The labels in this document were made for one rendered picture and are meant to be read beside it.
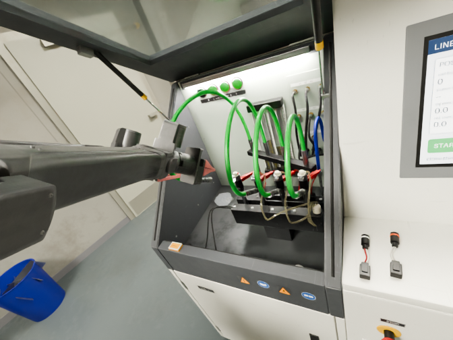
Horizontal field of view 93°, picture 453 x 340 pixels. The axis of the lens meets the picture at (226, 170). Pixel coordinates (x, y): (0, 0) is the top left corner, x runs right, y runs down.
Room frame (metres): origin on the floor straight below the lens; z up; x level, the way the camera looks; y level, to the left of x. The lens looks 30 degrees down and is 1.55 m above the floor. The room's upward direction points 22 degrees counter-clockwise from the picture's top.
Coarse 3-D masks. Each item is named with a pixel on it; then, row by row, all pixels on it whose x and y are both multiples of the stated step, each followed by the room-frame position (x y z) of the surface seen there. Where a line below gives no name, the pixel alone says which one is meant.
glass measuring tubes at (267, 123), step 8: (256, 104) 0.85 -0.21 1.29; (264, 104) 0.83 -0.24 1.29; (272, 104) 0.81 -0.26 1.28; (280, 104) 0.79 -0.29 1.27; (248, 112) 0.87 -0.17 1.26; (264, 112) 0.86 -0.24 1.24; (280, 112) 0.81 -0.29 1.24; (264, 120) 0.85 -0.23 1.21; (272, 120) 0.83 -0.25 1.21; (280, 120) 0.81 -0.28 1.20; (264, 128) 0.85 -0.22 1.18; (272, 128) 0.83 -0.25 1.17; (280, 128) 0.81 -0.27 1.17; (272, 136) 0.86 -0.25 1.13; (272, 144) 0.86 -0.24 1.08; (272, 152) 0.85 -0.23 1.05; (280, 152) 0.83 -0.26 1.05; (264, 160) 0.88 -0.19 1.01; (280, 168) 0.84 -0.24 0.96
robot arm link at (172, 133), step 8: (168, 120) 0.52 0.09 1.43; (168, 128) 0.51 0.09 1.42; (176, 128) 0.50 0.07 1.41; (184, 128) 0.53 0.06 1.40; (160, 136) 0.50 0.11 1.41; (168, 136) 0.50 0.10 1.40; (176, 136) 0.51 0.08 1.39; (160, 144) 0.49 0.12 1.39; (168, 144) 0.49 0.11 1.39; (176, 144) 0.51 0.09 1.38; (176, 160) 0.46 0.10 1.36; (168, 168) 0.42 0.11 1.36
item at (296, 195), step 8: (288, 120) 0.52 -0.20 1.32; (296, 120) 0.58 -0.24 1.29; (288, 128) 0.50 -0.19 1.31; (288, 136) 0.48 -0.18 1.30; (288, 144) 0.47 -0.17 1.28; (304, 144) 0.60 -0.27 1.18; (288, 152) 0.45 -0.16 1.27; (304, 152) 0.60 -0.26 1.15; (288, 160) 0.44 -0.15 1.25; (304, 160) 0.60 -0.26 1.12; (288, 168) 0.44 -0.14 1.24; (288, 176) 0.43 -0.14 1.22; (288, 184) 0.43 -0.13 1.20; (296, 192) 0.46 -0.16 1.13; (304, 192) 0.50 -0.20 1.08
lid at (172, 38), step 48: (0, 0) 0.68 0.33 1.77; (48, 0) 0.68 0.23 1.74; (96, 0) 0.67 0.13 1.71; (144, 0) 0.67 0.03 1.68; (192, 0) 0.66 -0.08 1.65; (240, 0) 0.66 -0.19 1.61; (288, 0) 0.65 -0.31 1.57; (96, 48) 0.84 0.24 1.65; (144, 48) 0.88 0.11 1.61; (192, 48) 0.84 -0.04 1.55; (240, 48) 0.84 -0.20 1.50
